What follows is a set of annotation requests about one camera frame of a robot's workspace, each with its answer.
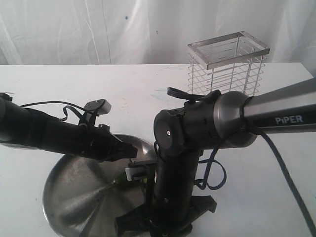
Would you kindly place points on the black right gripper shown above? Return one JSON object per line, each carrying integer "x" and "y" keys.
{"x": 173, "y": 208}

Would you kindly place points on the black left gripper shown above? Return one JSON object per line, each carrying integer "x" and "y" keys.
{"x": 100, "y": 144}

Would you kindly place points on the green jalapeno pepper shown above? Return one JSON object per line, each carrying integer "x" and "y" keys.
{"x": 120, "y": 182}

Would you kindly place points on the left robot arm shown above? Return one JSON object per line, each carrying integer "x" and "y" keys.
{"x": 27, "y": 128}

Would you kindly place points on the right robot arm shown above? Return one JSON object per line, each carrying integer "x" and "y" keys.
{"x": 188, "y": 139}

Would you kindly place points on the round stainless steel plate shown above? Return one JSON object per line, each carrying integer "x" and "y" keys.
{"x": 74, "y": 202}

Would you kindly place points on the white backdrop curtain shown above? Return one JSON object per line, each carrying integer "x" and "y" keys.
{"x": 148, "y": 31}

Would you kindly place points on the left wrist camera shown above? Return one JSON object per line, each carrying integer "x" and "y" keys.
{"x": 101, "y": 106}

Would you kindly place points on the chrome wire utensil holder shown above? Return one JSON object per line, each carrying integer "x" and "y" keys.
{"x": 232, "y": 62}

